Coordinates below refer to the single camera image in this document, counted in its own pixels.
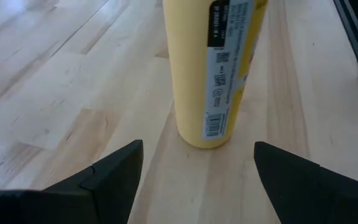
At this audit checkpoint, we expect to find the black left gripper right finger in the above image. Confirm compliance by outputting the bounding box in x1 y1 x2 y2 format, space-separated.
253 141 358 224

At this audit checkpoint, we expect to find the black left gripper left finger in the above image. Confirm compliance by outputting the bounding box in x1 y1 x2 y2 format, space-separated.
0 139 144 224

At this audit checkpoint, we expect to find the large yellow paint bottle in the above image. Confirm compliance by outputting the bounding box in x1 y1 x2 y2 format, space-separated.
162 0 269 149

